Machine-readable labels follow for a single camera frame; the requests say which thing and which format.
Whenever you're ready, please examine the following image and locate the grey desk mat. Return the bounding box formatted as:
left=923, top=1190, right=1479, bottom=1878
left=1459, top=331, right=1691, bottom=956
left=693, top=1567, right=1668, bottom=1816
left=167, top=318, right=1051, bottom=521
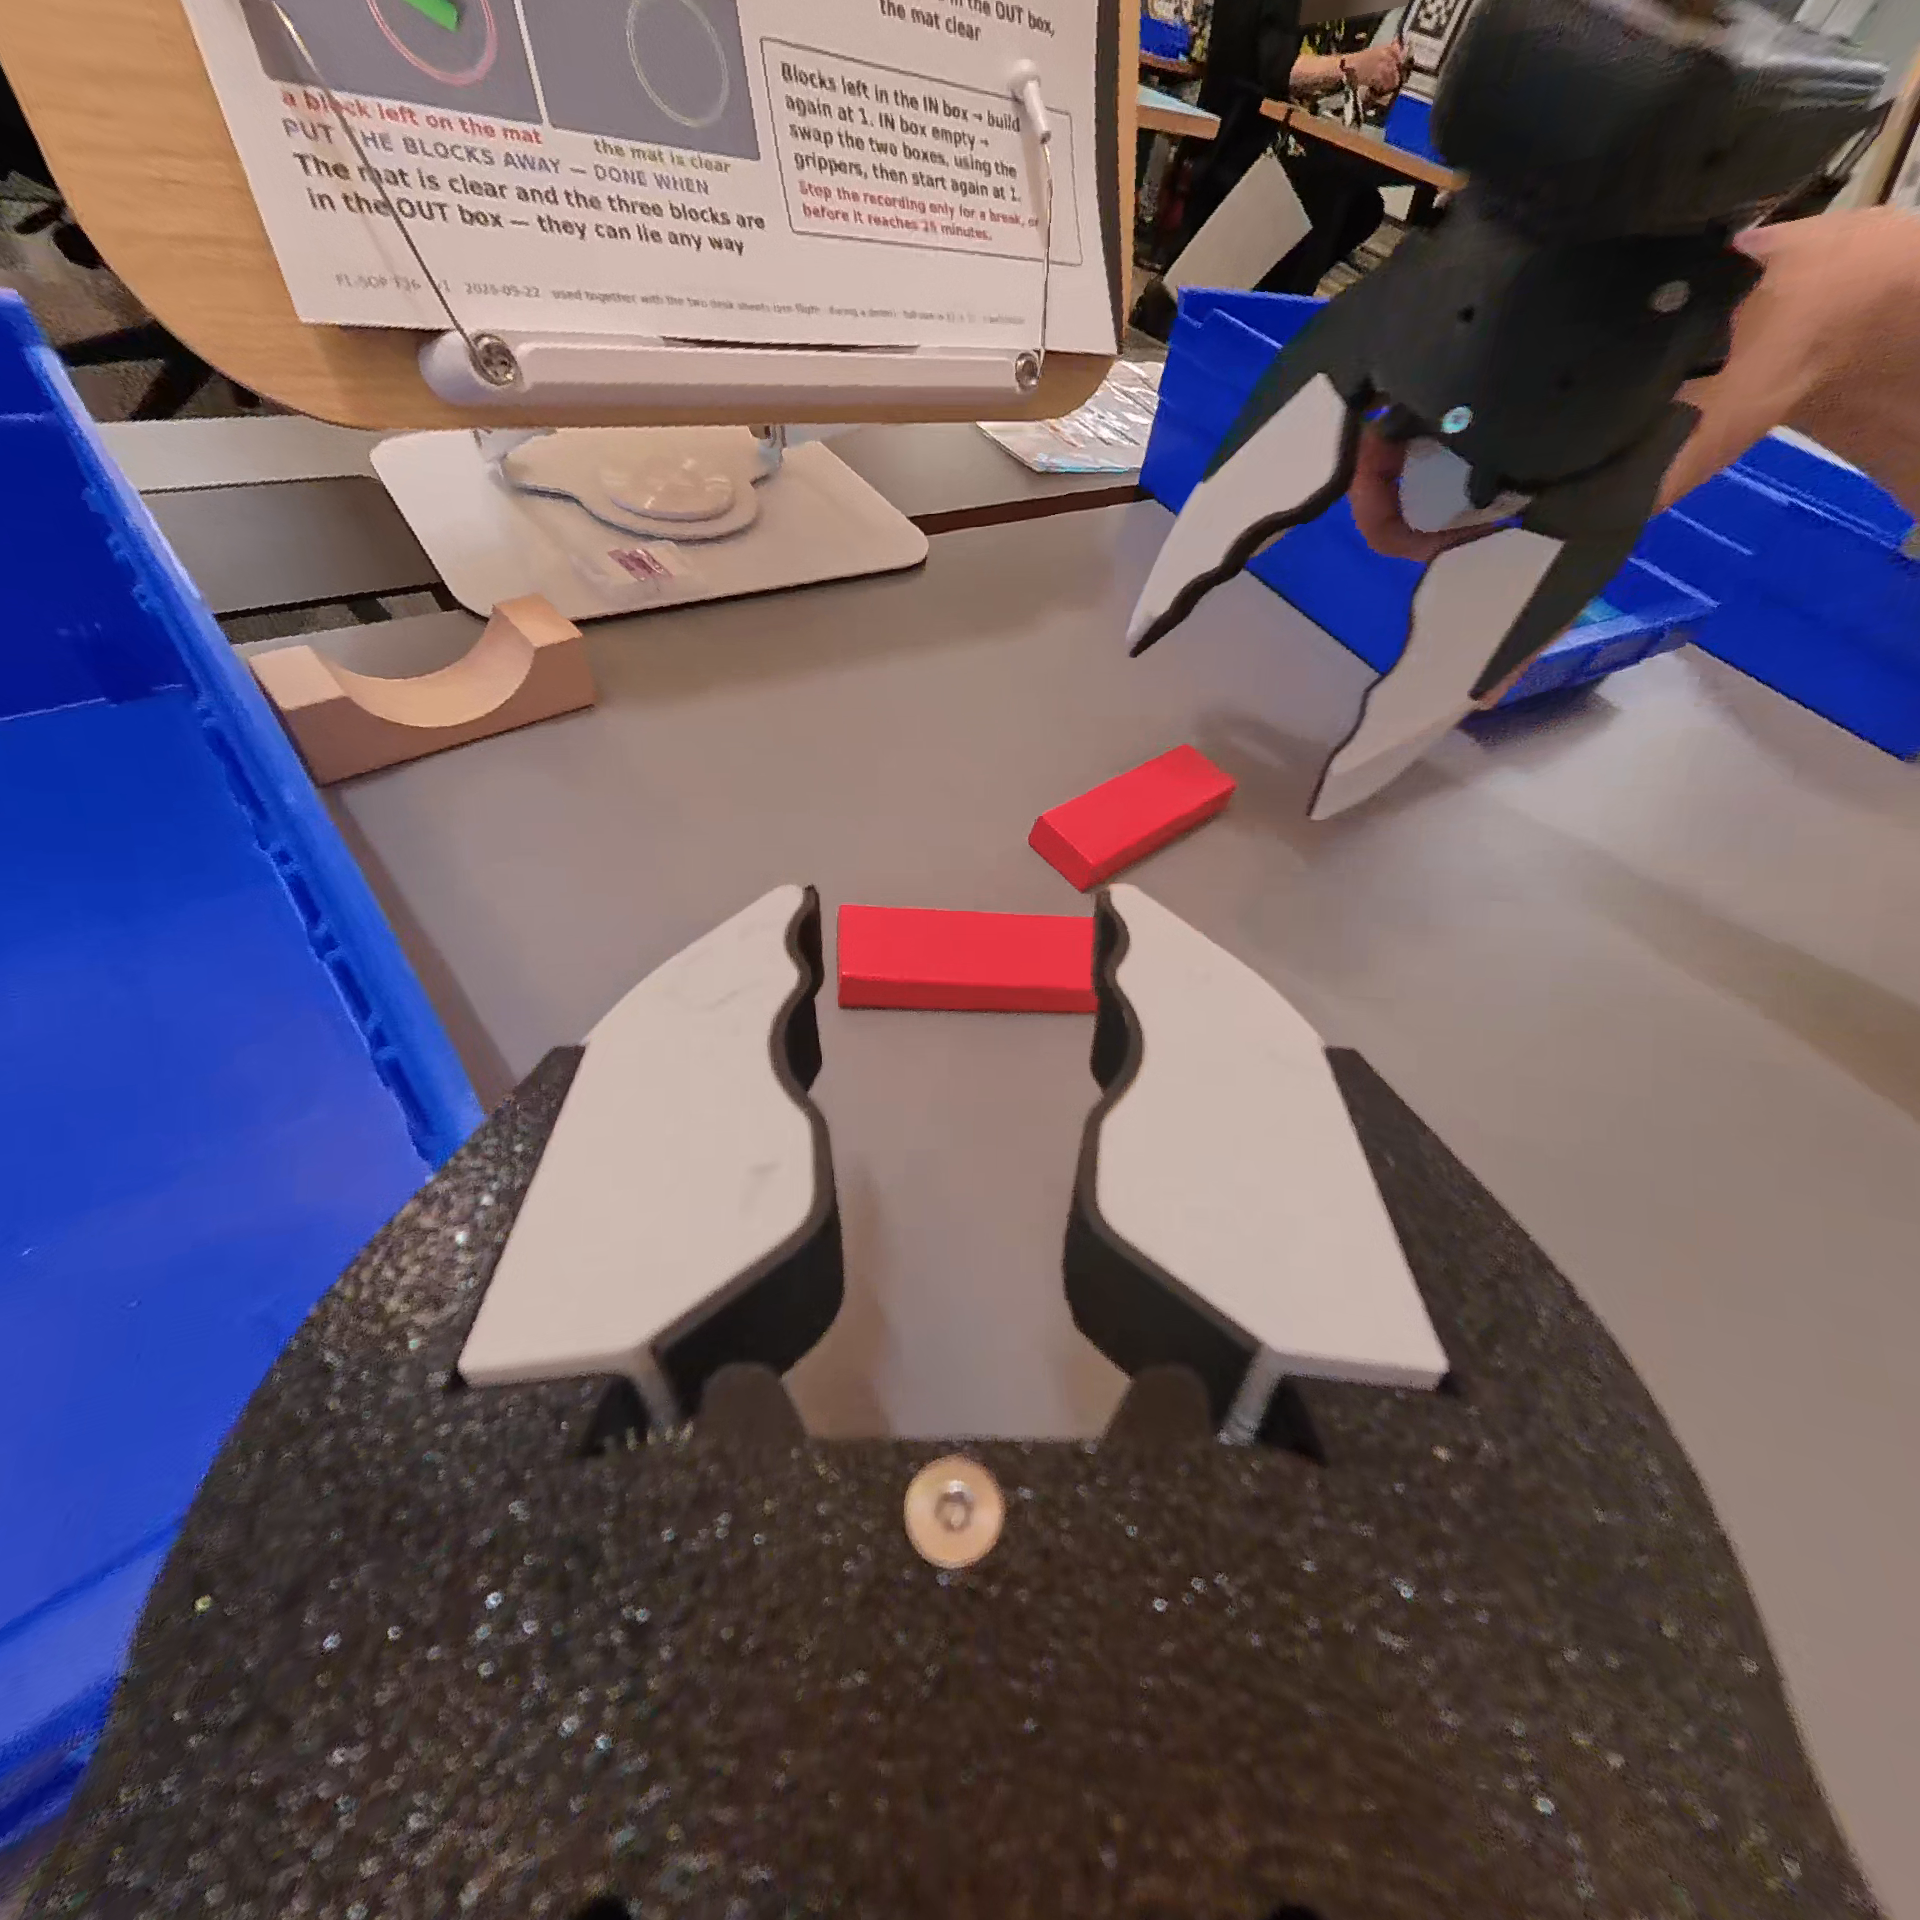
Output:
left=323, top=503, right=1920, bottom=1920

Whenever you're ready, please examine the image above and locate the instruction sheet on stand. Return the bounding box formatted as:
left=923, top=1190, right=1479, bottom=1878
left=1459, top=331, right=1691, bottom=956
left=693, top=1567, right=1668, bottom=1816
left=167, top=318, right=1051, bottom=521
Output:
left=0, top=0, right=1142, bottom=429

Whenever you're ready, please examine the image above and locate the background wooden table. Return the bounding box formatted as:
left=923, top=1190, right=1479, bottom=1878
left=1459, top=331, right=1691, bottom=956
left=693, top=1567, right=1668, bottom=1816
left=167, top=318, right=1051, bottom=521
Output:
left=1135, top=86, right=1466, bottom=193

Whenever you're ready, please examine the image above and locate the large blue plastic bin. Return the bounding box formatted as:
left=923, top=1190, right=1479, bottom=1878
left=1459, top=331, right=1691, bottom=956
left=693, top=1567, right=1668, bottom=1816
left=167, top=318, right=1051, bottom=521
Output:
left=0, top=286, right=485, bottom=1846

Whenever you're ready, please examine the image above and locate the white stand ledge bar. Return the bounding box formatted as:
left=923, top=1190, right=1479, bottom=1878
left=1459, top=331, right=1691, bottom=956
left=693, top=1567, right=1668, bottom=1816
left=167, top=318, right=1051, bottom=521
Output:
left=417, top=334, right=1050, bottom=407

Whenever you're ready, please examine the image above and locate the person's right hand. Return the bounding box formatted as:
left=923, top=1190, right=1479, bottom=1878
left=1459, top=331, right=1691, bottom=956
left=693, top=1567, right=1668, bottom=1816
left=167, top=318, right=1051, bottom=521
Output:
left=1346, top=201, right=1920, bottom=567

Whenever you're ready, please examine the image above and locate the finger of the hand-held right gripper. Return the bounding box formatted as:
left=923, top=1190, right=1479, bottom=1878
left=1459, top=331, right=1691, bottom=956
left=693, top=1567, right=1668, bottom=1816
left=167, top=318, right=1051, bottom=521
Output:
left=1308, top=517, right=1567, bottom=824
left=1125, top=372, right=1364, bottom=659

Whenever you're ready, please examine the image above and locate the wooden arch block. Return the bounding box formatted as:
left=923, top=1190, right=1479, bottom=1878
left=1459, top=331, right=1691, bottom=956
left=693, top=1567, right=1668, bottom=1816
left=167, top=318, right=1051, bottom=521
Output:
left=247, top=593, right=597, bottom=789

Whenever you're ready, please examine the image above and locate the red wooden block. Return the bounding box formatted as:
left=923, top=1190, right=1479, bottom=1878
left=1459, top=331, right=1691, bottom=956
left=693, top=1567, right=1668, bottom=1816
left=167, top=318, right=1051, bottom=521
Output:
left=1029, top=744, right=1238, bottom=893
left=836, top=902, right=1099, bottom=1017

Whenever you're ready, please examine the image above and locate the white stand base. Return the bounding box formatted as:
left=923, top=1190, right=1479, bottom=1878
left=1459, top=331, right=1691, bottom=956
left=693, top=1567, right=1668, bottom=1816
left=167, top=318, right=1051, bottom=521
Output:
left=370, top=423, right=932, bottom=622

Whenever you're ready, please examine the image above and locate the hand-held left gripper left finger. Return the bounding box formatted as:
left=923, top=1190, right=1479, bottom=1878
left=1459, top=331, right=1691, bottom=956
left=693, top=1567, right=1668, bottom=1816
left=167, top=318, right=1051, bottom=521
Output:
left=454, top=881, right=846, bottom=1431

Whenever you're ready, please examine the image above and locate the white panel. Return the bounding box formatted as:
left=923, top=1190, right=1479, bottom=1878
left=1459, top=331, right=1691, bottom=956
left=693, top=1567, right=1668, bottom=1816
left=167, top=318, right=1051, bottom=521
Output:
left=1161, top=150, right=1318, bottom=297

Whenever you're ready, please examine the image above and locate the printed instruction sheet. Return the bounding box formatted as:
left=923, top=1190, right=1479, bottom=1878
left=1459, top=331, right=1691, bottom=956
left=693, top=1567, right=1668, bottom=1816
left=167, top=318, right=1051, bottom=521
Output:
left=181, top=0, right=1125, bottom=359

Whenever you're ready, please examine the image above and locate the clear plastic packet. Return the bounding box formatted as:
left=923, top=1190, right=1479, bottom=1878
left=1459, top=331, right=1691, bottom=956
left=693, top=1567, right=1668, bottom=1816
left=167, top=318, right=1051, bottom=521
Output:
left=978, top=359, right=1163, bottom=472

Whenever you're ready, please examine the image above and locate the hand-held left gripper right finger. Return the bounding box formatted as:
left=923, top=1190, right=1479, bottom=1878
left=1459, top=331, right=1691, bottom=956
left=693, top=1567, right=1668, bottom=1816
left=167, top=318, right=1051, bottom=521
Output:
left=1063, top=881, right=1452, bottom=1445

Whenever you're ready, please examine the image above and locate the metal page holder wire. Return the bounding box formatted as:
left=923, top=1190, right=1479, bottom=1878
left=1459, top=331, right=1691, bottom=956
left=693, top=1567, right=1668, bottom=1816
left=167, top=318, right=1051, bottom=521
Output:
left=1006, top=57, right=1055, bottom=388
left=239, top=0, right=519, bottom=384

